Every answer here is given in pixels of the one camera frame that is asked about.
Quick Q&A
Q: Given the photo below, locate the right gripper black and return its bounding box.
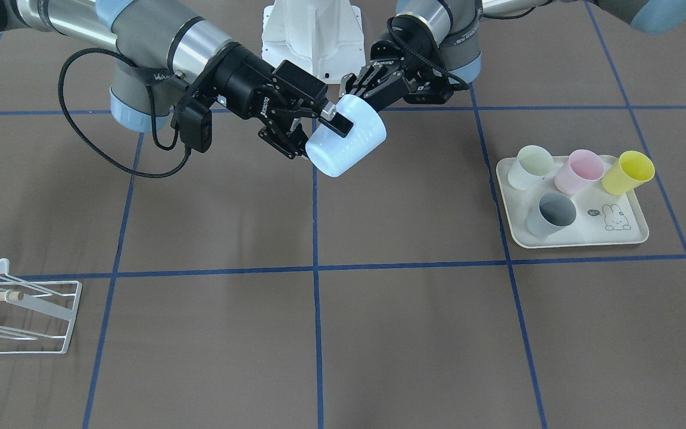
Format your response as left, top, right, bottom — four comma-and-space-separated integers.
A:
173, 43, 354, 160

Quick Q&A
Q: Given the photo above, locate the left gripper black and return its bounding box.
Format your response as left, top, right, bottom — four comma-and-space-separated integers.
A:
339, 17, 469, 112

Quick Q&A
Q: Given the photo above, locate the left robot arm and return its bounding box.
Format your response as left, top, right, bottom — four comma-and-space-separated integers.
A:
339, 1, 574, 111

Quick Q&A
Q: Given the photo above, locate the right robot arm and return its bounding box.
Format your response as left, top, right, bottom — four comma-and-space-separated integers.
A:
0, 1, 353, 179

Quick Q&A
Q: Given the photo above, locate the pale green cup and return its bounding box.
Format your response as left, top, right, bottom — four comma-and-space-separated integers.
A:
507, 145, 554, 191

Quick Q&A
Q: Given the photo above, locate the pink cup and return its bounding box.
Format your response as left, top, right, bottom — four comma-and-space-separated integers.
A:
554, 149, 604, 195

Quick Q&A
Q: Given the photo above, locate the grey cup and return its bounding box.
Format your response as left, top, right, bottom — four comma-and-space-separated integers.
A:
526, 192, 577, 237

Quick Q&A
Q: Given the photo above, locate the yellow cup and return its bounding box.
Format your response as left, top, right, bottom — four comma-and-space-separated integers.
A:
601, 150, 656, 195

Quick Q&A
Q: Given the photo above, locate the cream serving tray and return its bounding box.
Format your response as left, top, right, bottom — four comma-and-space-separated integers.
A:
495, 156, 650, 249

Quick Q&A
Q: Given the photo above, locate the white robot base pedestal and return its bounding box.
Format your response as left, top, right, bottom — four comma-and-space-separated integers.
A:
261, 1, 366, 84

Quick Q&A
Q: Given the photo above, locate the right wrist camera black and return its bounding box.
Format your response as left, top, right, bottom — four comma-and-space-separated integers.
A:
171, 97, 213, 154

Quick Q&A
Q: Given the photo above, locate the white wire cup rack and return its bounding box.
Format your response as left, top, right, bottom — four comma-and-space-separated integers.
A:
0, 258, 83, 355

